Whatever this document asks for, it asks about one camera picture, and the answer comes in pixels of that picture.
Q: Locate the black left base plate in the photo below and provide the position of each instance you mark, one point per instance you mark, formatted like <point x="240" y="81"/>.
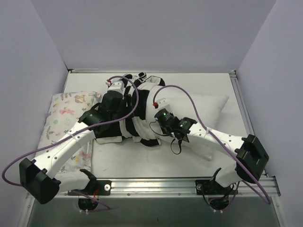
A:
<point x="97" y="187"/>

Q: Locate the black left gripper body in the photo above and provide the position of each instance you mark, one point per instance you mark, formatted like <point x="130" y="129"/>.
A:
<point x="128" y="88"/>

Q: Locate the aluminium right side rail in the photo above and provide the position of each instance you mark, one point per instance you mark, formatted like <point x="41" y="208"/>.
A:
<point x="246" y="113"/>

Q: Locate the black white checkered pillowcase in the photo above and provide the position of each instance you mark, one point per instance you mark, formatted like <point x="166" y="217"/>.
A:
<point x="135" y="127"/>

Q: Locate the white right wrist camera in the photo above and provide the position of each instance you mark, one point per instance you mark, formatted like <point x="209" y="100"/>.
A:
<point x="161" y="103"/>

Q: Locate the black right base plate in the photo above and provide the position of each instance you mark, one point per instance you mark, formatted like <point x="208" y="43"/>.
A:
<point x="211" y="187"/>

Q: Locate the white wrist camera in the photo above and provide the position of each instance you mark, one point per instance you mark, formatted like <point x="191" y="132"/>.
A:
<point x="117" y="86"/>
<point x="161" y="103"/>

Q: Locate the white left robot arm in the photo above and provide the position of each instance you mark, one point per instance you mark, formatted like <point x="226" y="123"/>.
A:
<point x="39" y="175"/>

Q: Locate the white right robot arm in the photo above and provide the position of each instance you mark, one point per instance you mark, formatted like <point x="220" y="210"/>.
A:
<point x="225" y="143"/>

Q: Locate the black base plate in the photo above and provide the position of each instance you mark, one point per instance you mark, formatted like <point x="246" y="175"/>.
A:
<point x="97" y="187"/>
<point x="211" y="187"/>

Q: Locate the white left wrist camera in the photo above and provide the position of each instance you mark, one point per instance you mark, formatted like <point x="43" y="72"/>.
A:
<point x="117" y="86"/>

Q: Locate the aluminium front rail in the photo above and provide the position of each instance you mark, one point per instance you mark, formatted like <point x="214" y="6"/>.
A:
<point x="161" y="187"/>

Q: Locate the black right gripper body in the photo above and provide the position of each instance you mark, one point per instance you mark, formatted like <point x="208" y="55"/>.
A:
<point x="155" y="116"/>

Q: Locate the aluminium rail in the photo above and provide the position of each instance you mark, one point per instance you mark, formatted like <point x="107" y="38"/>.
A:
<point x="161" y="187"/>
<point x="246" y="113"/>

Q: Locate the white pillow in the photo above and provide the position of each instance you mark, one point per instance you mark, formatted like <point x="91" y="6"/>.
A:
<point x="209" y="108"/>

